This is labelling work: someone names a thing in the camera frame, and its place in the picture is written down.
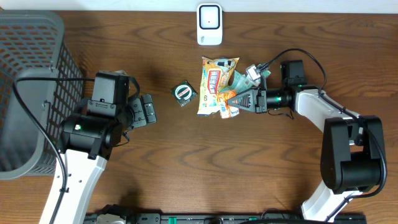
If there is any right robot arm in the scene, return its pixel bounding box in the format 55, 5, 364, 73
228, 60, 387, 223

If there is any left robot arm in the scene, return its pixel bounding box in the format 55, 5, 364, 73
40, 70, 157, 223

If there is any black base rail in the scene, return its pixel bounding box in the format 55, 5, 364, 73
83, 203, 368, 224

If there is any black camera cable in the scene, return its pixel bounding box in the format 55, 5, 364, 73
259, 48, 389, 222

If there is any teal white packet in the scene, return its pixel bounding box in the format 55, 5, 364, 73
261, 69, 271, 79

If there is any large orange white snack bag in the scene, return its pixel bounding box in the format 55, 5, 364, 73
197, 56, 239, 118

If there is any white barcode scanner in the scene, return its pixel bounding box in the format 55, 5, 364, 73
197, 3, 223, 45

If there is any black plastic mesh basket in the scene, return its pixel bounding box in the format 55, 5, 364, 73
1, 11, 84, 180

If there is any orange red snack packet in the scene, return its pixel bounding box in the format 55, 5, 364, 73
217, 90, 239, 119

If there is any green snack packet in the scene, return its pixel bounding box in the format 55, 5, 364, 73
221, 70, 254, 94

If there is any dark green Zam-Buk box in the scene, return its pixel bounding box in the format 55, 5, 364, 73
170, 80, 197, 107

